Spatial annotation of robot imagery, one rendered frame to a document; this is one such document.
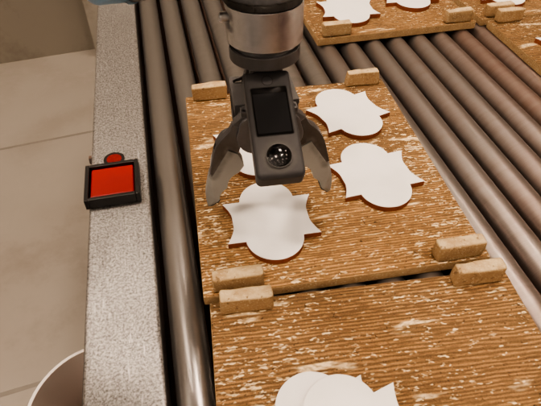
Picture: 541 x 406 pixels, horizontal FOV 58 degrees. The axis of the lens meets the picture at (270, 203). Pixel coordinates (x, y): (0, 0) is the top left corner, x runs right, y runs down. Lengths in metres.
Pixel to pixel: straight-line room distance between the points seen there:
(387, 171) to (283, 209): 0.16
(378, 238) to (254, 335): 0.20
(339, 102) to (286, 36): 0.37
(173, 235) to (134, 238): 0.05
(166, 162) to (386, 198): 0.33
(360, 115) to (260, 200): 0.25
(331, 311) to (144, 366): 0.21
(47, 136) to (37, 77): 0.55
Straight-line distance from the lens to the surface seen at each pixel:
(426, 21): 1.15
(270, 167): 0.45
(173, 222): 0.67
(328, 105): 0.83
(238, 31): 0.48
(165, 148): 0.79
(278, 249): 0.59
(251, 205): 0.64
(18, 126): 2.65
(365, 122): 0.80
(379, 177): 0.70
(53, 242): 2.00
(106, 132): 0.85
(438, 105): 0.93
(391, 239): 0.64
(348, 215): 0.65
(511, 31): 1.17
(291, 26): 0.48
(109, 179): 0.74
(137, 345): 0.58
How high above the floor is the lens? 1.41
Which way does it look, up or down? 46 degrees down
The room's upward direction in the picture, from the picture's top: straight up
